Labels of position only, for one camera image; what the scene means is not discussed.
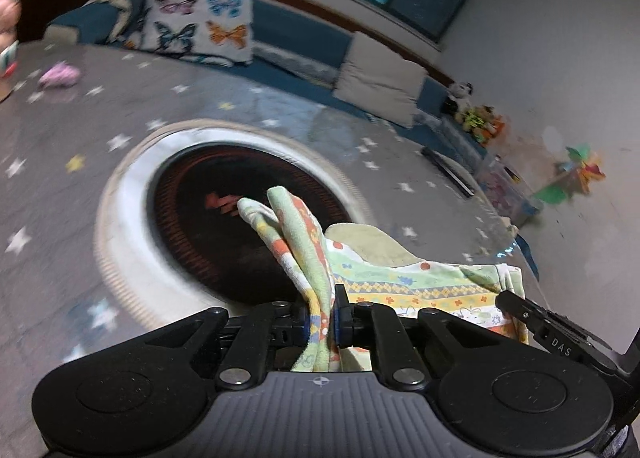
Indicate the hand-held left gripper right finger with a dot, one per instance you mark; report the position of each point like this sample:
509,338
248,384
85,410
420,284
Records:
342,318

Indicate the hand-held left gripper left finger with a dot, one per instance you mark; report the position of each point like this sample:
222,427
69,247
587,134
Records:
302,328

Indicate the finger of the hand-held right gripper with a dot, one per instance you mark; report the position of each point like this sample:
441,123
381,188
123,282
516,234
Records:
555,335

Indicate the green printed children's shirt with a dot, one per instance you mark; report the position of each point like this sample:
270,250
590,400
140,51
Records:
380,278

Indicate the round built-in induction cooker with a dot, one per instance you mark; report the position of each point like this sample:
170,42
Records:
210,218

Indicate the clear plastic toy box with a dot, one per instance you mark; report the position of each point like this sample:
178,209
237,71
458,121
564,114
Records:
507,193

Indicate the colourful paper pinwheel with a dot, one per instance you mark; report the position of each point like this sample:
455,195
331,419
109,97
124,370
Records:
575,175

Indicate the black remote control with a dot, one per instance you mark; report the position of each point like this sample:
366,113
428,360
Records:
447,171

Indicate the orange fox plush toy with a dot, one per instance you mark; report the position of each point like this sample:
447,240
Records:
494,130

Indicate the beige pillow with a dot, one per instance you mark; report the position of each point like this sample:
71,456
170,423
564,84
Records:
382,80

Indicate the grey star print tablecloth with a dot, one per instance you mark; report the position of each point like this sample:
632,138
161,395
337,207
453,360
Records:
60,198

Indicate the blue sofa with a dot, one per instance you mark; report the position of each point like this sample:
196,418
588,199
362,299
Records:
295,32

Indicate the butterfly print pillow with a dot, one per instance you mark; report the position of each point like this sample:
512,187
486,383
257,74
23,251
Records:
197,22

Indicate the small pink scrunchie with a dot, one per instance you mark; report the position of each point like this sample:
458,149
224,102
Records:
59,76

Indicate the pink cartoon water bottle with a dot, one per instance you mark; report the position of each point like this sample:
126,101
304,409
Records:
7,17

